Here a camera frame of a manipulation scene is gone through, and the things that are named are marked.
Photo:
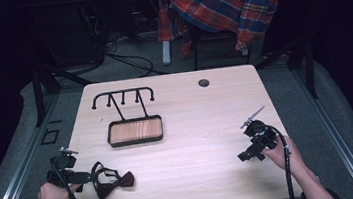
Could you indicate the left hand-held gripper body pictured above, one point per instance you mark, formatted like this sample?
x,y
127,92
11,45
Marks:
x,y
61,162

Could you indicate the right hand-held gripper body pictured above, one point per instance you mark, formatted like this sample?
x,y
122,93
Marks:
x,y
259,135

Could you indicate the dark red bow tie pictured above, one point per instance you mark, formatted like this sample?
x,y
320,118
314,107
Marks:
x,y
113,183

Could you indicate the person's right hand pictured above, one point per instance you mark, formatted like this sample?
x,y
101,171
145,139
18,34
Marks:
x,y
280,156

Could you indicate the black hook rack wooden base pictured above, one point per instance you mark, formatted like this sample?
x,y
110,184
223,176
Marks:
x,y
135,131

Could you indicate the black metal stand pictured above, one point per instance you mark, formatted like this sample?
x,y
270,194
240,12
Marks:
x,y
301,61
45,87

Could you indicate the black metal chair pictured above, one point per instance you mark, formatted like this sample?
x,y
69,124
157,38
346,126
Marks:
x,y
218,46

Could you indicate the red blue plaid shirt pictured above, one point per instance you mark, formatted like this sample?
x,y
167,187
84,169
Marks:
x,y
224,3

